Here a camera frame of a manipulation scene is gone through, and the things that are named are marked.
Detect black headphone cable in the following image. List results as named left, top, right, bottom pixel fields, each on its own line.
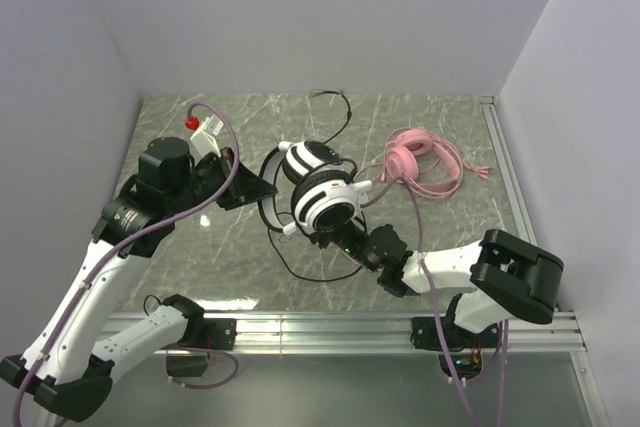
left=264, top=89, right=371, bottom=283

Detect white and black headphones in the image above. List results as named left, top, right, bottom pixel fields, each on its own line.
left=258, top=140, right=373, bottom=235

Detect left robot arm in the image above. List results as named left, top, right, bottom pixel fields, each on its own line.
left=1, top=137, right=277, bottom=422

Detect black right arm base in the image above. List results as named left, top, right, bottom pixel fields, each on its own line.
left=409, top=316, right=503, bottom=383

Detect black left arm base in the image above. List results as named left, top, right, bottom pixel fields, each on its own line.
left=164, top=318, right=240, bottom=390

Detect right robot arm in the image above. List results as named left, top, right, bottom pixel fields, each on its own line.
left=310, top=222, right=564, bottom=352

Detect aluminium front rail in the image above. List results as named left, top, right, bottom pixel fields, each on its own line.
left=59, top=310, right=586, bottom=356

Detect aluminium rail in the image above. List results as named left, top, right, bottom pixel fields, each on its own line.
left=59, top=310, right=586, bottom=356
left=480, top=96, right=538, bottom=245

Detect aluminium right side rail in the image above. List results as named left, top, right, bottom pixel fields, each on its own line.
left=480, top=96, right=538, bottom=245

